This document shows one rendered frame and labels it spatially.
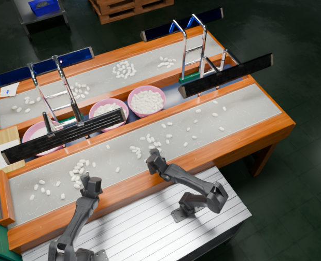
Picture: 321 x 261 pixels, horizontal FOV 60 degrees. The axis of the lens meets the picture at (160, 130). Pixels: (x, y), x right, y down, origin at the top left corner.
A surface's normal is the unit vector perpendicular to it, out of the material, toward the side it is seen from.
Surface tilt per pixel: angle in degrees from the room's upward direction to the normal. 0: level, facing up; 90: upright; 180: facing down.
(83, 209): 18
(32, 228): 0
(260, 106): 0
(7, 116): 0
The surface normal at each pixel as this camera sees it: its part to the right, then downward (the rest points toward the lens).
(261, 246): -0.02, -0.57
